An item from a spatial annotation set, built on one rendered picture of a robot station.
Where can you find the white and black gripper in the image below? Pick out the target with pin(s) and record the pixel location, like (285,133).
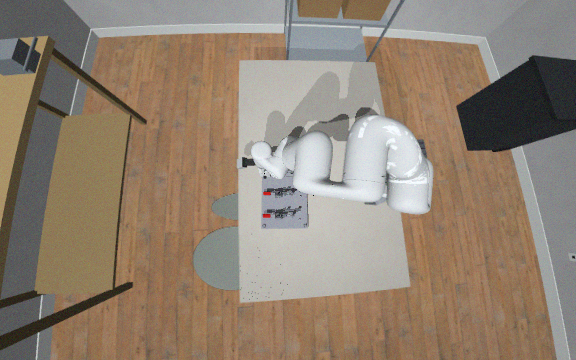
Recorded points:
(265,174)

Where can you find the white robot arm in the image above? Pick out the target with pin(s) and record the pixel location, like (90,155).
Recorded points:
(376,146)

